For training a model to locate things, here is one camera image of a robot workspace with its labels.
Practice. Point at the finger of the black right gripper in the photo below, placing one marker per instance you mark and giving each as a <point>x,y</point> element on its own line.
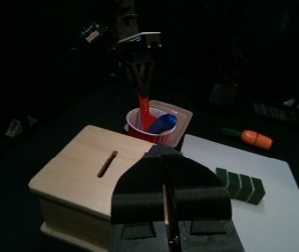
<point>134,75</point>
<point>147,77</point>

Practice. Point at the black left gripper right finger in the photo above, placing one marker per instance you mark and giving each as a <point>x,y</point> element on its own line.
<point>200,197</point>

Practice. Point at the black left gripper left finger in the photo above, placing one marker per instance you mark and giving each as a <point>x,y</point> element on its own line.
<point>139,193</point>

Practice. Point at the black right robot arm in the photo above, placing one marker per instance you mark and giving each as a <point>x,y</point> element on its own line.
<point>126,19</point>

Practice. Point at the green toy sushi piece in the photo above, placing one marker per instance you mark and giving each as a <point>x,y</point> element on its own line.
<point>257,192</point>
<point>233,183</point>
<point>245,187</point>
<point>221,177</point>

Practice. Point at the pink plastic plate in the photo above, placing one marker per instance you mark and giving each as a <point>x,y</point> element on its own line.
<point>182,119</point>

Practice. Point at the white cutting board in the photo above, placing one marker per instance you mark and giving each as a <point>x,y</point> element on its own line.
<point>262,223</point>

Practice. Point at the blue toy utensil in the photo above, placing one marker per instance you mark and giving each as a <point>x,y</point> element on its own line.
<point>163,122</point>

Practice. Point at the red plastic cup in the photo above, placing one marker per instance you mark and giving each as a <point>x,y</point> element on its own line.
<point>134,126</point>

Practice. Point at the wooden box with slot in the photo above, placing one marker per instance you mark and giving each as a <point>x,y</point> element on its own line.
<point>75,170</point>

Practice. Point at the orange toy carrot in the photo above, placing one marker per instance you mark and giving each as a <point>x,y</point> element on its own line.
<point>257,138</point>

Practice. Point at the black ribbed pad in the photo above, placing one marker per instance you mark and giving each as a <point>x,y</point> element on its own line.
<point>273,113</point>

